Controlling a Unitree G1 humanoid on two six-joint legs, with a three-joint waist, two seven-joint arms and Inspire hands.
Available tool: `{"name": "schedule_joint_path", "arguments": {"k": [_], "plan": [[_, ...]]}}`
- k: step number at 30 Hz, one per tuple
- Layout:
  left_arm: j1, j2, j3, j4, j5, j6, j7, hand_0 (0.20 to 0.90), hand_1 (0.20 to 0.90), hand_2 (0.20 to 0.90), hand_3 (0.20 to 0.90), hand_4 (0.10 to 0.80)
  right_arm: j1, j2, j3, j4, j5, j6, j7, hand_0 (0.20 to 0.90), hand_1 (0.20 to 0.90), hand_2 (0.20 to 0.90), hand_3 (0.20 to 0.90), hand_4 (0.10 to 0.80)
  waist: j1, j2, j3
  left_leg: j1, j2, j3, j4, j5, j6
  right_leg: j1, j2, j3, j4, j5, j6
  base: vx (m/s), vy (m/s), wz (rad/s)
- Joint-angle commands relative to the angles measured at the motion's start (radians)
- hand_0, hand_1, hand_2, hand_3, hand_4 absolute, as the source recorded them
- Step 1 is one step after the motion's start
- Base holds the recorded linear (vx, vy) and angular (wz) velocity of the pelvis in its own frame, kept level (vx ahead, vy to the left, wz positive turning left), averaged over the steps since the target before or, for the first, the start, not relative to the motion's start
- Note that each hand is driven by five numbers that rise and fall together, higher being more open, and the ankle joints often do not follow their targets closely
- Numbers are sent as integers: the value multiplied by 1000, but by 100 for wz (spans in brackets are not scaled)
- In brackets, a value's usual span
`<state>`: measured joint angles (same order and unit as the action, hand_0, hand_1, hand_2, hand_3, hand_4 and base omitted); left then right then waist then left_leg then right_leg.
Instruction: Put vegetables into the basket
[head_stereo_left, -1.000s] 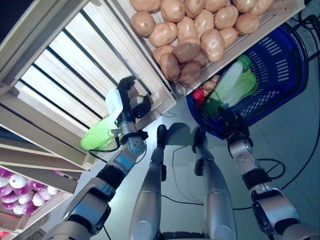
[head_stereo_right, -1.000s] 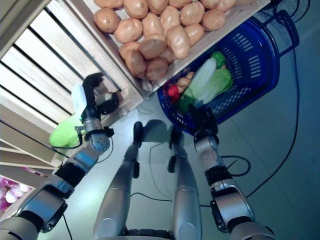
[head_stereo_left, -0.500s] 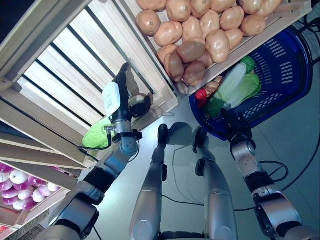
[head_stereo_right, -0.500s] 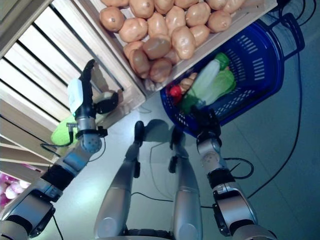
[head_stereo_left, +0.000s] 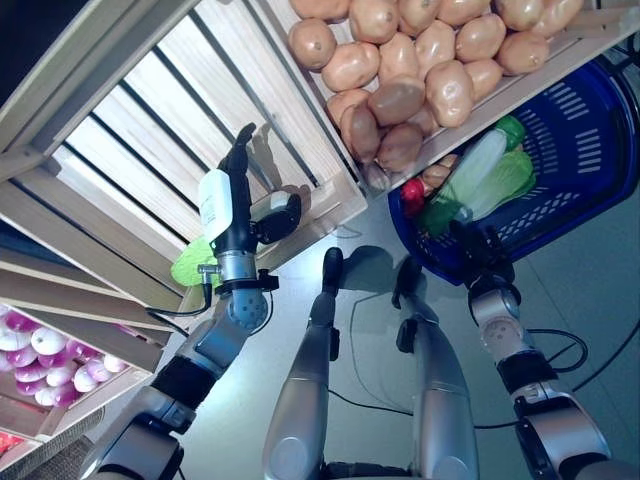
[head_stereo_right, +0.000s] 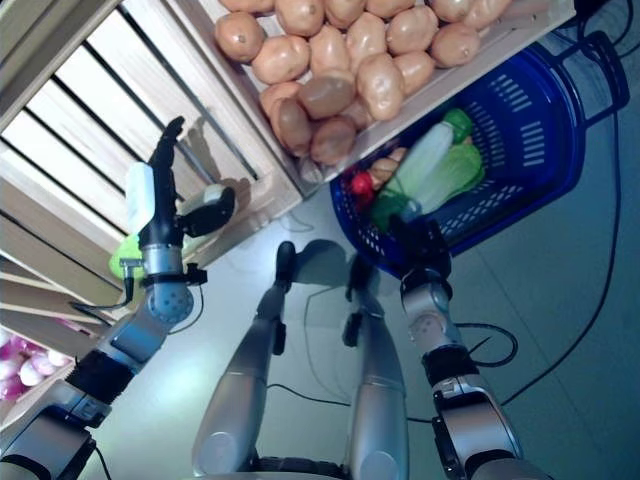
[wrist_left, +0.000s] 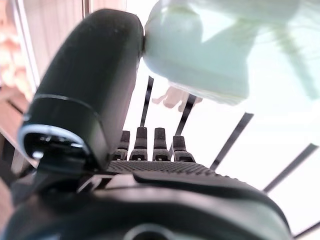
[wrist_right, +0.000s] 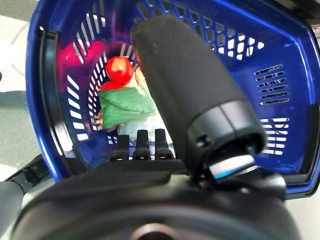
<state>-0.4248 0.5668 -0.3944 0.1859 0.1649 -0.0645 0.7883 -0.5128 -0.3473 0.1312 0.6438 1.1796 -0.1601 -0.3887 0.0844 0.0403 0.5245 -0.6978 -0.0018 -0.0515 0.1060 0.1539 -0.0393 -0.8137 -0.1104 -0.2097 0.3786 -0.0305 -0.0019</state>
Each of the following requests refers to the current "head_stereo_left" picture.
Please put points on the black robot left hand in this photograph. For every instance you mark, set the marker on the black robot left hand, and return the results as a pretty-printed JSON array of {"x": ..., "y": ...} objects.
[{"x": 235, "y": 210}]

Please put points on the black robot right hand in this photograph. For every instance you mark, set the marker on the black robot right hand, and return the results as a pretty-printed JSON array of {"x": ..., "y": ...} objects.
[{"x": 480, "y": 255}]

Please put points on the green white napa cabbage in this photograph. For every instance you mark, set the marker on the green white napa cabbage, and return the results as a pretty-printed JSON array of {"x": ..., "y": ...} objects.
[
  {"x": 192, "y": 262},
  {"x": 480, "y": 155},
  {"x": 507, "y": 175}
]

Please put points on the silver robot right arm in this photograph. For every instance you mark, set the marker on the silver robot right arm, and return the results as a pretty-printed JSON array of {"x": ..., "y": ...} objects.
[{"x": 500, "y": 330}]

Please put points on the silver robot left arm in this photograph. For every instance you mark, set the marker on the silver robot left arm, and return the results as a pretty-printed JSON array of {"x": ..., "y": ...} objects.
[{"x": 240, "y": 310}]

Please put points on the red tomato in basket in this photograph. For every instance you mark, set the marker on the red tomato in basket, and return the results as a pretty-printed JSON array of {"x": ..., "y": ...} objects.
[{"x": 412, "y": 195}]

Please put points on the blue plastic shopping basket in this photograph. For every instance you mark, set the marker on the blue plastic shopping basket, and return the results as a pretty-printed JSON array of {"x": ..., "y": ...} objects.
[{"x": 575, "y": 150}]

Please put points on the tan plastic potato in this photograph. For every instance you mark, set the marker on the tan plastic potato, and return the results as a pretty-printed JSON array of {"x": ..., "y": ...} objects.
[
  {"x": 435, "y": 45},
  {"x": 480, "y": 37},
  {"x": 484, "y": 77},
  {"x": 399, "y": 147},
  {"x": 435, "y": 176},
  {"x": 350, "y": 65},
  {"x": 420, "y": 12},
  {"x": 450, "y": 92},
  {"x": 520, "y": 10},
  {"x": 359, "y": 132},
  {"x": 372, "y": 20},
  {"x": 424, "y": 121},
  {"x": 557, "y": 15},
  {"x": 398, "y": 57},
  {"x": 312, "y": 44},
  {"x": 447, "y": 161},
  {"x": 465, "y": 10},
  {"x": 320, "y": 7},
  {"x": 522, "y": 52},
  {"x": 397, "y": 100},
  {"x": 344, "y": 100}
]

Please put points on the green bell pepper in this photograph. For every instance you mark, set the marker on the green bell pepper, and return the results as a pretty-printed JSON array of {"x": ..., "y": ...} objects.
[{"x": 512, "y": 131}]

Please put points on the large wooden slat crate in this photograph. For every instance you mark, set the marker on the large wooden slat crate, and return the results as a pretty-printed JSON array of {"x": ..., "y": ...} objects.
[{"x": 150, "y": 100}]

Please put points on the wooden display shelf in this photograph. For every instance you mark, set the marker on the wooden display shelf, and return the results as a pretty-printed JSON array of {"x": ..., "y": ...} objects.
[{"x": 75, "y": 295}]

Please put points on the purple white onion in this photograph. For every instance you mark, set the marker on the purple white onion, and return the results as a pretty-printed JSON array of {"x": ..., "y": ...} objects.
[
  {"x": 22, "y": 357},
  {"x": 60, "y": 376},
  {"x": 85, "y": 381},
  {"x": 30, "y": 372},
  {"x": 98, "y": 370},
  {"x": 77, "y": 350},
  {"x": 17, "y": 322},
  {"x": 10, "y": 342},
  {"x": 115, "y": 363},
  {"x": 48, "y": 340},
  {"x": 55, "y": 395}
]

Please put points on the wooden potato crate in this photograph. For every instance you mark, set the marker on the wooden potato crate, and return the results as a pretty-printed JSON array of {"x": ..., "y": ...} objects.
[{"x": 575, "y": 52}]

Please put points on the wooden onion crate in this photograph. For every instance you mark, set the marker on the wooden onion crate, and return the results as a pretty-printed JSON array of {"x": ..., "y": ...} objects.
[{"x": 100, "y": 400}]

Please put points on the black robot waist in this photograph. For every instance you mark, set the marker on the black robot waist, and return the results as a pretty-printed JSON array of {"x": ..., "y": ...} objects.
[{"x": 370, "y": 471}]

